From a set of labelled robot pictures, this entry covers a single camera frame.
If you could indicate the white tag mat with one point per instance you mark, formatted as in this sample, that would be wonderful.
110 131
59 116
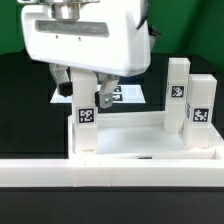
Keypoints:
122 94

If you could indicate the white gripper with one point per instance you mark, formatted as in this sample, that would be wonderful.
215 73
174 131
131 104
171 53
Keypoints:
105 36

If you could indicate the white desk top tray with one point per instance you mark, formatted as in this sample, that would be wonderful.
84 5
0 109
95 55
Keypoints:
140 135

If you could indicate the white front fence bar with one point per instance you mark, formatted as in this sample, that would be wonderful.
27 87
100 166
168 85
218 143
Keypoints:
111 173

